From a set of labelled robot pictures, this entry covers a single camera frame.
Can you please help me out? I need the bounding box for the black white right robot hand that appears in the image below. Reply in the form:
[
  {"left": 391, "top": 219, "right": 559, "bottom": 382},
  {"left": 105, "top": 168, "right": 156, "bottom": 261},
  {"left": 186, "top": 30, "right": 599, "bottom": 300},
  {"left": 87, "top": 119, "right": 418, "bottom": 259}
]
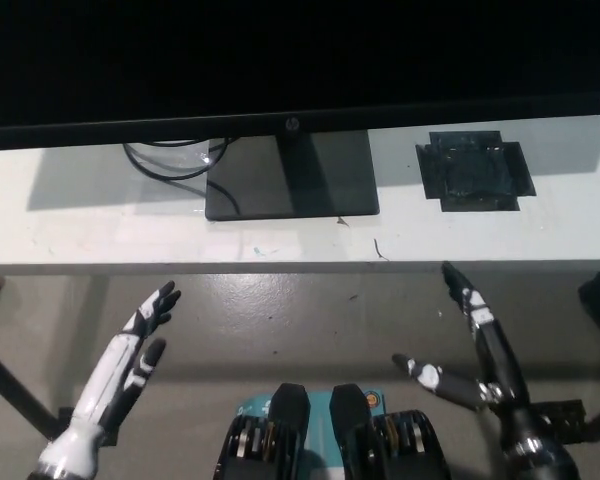
[{"left": 391, "top": 261, "right": 537, "bottom": 419}]

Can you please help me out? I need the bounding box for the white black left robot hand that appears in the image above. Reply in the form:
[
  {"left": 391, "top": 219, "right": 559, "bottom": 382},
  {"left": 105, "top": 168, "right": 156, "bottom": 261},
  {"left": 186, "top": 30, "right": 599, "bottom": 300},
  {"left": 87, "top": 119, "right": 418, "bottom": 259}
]
[{"left": 68, "top": 279, "right": 183, "bottom": 434}]

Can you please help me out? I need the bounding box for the black HP monitor screen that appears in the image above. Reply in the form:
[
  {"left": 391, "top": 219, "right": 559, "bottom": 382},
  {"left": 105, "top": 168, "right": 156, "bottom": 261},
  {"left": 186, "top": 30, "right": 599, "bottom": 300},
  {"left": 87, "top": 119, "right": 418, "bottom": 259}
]
[{"left": 0, "top": 0, "right": 600, "bottom": 153}]

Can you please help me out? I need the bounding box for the black teal robot torso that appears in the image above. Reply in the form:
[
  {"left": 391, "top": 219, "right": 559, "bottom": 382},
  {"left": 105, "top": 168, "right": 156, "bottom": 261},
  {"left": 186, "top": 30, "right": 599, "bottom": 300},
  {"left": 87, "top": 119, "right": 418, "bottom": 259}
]
[{"left": 213, "top": 382, "right": 454, "bottom": 480}]

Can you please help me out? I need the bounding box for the black glossy monitor stand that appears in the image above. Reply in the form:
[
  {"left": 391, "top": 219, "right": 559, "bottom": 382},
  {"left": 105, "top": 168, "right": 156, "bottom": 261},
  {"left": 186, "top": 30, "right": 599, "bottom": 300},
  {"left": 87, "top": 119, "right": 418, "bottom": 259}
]
[{"left": 204, "top": 129, "right": 381, "bottom": 222}]

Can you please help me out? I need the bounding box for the black tape patch on floor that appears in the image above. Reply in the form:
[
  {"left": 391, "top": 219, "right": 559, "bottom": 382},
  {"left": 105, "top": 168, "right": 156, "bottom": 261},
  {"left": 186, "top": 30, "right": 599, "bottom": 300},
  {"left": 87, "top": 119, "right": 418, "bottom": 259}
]
[
  {"left": 524, "top": 398, "right": 589, "bottom": 446},
  {"left": 57, "top": 407, "right": 120, "bottom": 447}
]

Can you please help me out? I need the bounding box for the clear plastic film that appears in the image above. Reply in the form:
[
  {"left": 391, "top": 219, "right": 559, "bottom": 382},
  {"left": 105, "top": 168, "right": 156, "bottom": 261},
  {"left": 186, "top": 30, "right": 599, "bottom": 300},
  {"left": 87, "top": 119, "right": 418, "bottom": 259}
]
[{"left": 129, "top": 141, "right": 212, "bottom": 215}]

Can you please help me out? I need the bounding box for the black tape patch on table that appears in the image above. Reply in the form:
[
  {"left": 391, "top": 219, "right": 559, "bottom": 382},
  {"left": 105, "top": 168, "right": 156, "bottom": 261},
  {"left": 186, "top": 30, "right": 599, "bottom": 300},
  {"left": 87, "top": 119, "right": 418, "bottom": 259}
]
[{"left": 413, "top": 129, "right": 537, "bottom": 214}]

